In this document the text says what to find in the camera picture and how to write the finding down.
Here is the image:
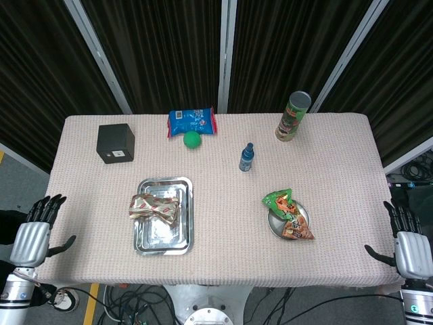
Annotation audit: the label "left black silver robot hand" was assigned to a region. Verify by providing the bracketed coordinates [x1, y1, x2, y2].
[9, 194, 77, 268]

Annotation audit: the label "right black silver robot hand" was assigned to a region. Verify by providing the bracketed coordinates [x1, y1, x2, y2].
[364, 200, 433, 280]

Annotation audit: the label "gold red snack packet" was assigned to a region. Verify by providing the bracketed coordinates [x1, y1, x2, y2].
[128, 193, 182, 227]

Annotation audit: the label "green orange snack bag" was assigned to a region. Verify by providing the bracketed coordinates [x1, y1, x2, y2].
[261, 188, 315, 241]

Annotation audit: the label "black cloth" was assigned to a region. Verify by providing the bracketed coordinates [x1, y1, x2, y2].
[0, 209, 31, 246]

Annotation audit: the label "black electronics case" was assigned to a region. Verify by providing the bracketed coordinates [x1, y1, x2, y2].
[388, 181, 433, 234]

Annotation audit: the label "black cube box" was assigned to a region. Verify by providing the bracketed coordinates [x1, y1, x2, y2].
[96, 123, 136, 165]

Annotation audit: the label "rectangular steel tray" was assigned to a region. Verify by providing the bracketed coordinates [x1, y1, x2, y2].
[133, 176, 195, 256]

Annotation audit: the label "round steel plate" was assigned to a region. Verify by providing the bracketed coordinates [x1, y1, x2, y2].
[267, 199, 311, 242]

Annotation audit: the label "dark pleated curtain panel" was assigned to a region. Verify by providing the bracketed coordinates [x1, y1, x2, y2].
[81, 0, 224, 114]
[319, 0, 433, 167]
[228, 0, 375, 114]
[0, 0, 123, 173]

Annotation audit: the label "pink woven tablecloth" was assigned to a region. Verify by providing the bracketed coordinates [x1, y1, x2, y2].
[33, 113, 405, 288]

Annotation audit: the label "green chips can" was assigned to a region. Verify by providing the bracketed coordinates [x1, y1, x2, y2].
[274, 90, 313, 143]

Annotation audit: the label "blue spray bottle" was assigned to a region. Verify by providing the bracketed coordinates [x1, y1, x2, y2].
[238, 142, 255, 173]

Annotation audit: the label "green ball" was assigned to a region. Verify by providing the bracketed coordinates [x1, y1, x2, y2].
[183, 131, 202, 150]

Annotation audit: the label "blue red snack bag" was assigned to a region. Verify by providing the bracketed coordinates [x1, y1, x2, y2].
[166, 106, 218, 139]

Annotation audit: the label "tangled black background cables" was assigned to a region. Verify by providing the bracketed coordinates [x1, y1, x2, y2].
[401, 152, 433, 186]

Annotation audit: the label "low aluminium frame rail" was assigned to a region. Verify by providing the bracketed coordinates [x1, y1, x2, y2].
[0, 142, 51, 177]
[384, 137, 433, 175]

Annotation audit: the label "black cable bundle on floor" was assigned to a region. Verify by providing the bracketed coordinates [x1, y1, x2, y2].
[97, 284, 177, 325]

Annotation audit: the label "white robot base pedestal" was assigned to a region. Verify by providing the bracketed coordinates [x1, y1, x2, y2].
[162, 284, 254, 325]

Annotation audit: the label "aluminium screen post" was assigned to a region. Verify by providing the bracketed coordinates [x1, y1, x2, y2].
[64, 0, 133, 115]
[309, 0, 393, 114]
[217, 0, 237, 114]

